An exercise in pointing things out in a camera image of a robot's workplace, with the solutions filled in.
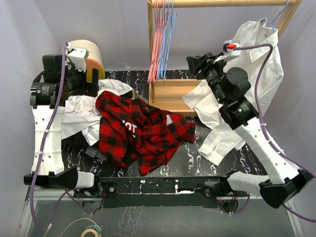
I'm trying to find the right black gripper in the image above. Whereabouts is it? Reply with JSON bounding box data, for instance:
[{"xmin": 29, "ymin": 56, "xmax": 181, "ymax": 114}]
[{"xmin": 187, "ymin": 53, "xmax": 228, "ymax": 105}]

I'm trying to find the red black plaid shirt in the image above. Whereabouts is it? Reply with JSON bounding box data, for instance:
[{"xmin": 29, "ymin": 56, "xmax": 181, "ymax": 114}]
[{"xmin": 95, "ymin": 91, "xmax": 196, "ymax": 176}]

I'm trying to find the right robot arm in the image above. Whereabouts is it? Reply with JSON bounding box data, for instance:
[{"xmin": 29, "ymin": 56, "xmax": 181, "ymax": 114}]
[{"xmin": 186, "ymin": 53, "xmax": 313, "ymax": 208}]

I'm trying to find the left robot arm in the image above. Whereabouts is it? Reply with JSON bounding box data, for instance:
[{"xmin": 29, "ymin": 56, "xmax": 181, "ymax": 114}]
[{"xmin": 24, "ymin": 48, "xmax": 102, "ymax": 197}]

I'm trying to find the white shirt on hanger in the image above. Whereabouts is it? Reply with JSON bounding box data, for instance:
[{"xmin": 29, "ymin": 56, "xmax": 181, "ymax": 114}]
[{"xmin": 182, "ymin": 18, "xmax": 284, "ymax": 166}]

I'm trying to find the blue hanger holding shirt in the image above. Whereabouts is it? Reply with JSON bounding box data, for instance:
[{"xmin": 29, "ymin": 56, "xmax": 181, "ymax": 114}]
[{"xmin": 265, "ymin": 0, "xmax": 289, "ymax": 33}]

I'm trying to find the cream cylindrical drum toy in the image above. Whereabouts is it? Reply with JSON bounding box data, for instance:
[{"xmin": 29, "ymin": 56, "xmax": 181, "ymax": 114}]
[{"xmin": 66, "ymin": 39, "xmax": 105, "ymax": 79}]

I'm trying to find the wooden clothes rack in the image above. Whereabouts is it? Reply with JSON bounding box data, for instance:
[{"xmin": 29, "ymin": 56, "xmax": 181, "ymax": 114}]
[{"xmin": 147, "ymin": 0, "xmax": 301, "ymax": 117}]

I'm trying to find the black garment in pile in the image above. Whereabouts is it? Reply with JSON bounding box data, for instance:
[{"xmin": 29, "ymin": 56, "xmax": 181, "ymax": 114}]
[{"xmin": 62, "ymin": 131, "xmax": 99, "ymax": 153}]

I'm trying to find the grey garment in pile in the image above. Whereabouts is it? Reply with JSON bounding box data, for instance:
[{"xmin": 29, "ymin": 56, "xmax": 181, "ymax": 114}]
[{"xmin": 85, "ymin": 147, "xmax": 107, "ymax": 160}]

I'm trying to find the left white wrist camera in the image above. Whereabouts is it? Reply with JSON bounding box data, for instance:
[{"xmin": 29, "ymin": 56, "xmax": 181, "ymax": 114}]
[{"xmin": 66, "ymin": 42, "xmax": 89, "ymax": 73}]

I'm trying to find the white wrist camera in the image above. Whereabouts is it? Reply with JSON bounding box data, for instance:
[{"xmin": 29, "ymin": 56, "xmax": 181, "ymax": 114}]
[
  {"xmin": 214, "ymin": 39, "xmax": 241, "ymax": 63},
  {"xmin": 66, "ymin": 42, "xmax": 89, "ymax": 73}
]

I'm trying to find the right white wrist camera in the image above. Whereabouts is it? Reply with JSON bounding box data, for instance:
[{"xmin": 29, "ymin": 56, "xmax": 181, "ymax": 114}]
[{"xmin": 214, "ymin": 39, "xmax": 241, "ymax": 63}]

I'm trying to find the pink wire hanger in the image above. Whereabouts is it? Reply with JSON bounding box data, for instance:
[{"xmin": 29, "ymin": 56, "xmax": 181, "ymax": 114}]
[{"xmin": 148, "ymin": 0, "xmax": 165, "ymax": 85}]

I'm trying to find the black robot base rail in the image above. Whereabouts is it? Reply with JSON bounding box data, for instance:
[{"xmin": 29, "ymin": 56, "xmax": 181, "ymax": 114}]
[{"xmin": 75, "ymin": 176, "xmax": 247, "ymax": 213}]

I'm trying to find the coiled beige cable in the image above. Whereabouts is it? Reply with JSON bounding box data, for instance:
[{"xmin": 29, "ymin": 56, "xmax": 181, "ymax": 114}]
[{"xmin": 44, "ymin": 217, "xmax": 103, "ymax": 237}]

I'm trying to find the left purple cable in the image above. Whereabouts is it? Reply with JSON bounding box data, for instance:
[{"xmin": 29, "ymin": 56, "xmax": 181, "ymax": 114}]
[{"xmin": 30, "ymin": 41, "xmax": 94, "ymax": 233}]

